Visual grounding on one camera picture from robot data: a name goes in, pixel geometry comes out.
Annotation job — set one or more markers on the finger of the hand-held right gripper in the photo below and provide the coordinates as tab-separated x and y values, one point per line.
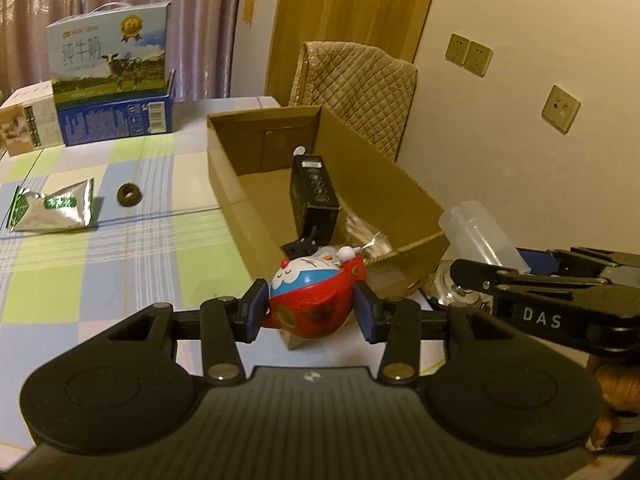
480	277
537	262

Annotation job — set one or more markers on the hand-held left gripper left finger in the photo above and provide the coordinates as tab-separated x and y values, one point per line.
255	310

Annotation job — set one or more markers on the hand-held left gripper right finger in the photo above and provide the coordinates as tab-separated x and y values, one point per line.
362	310

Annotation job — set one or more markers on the red blue cat toy figure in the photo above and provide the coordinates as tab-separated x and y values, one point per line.
310	300

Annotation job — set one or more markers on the clear bag of cotton swabs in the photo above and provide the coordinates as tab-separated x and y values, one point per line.
372	245

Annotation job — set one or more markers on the brown cardboard box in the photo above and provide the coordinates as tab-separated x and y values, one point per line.
400	195

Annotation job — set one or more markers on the person's right hand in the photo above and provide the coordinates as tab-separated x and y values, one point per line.
617	385

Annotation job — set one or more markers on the shiny metal object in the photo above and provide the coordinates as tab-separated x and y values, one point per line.
445	285

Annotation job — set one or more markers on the clear plastic cup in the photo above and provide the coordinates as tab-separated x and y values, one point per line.
475	230

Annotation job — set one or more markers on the black box with buttons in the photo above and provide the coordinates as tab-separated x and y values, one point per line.
315	195

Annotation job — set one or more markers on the chair with quilted cover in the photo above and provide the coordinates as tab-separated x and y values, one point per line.
360	90

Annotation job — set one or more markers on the silver green foil packet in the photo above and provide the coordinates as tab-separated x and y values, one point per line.
55	210

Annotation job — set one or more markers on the blue cardboard box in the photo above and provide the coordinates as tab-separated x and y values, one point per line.
100	120

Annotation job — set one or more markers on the small white green box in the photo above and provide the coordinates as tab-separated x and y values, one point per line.
40	125

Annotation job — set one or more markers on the milk carton with cow print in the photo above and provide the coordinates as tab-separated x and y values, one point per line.
100	60

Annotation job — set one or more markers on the pink curtain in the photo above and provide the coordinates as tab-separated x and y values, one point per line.
200	20

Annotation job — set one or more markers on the wooden door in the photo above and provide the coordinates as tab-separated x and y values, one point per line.
350	0

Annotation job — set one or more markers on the beige wall socket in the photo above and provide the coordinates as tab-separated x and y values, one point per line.
561	109
477	58
457	47

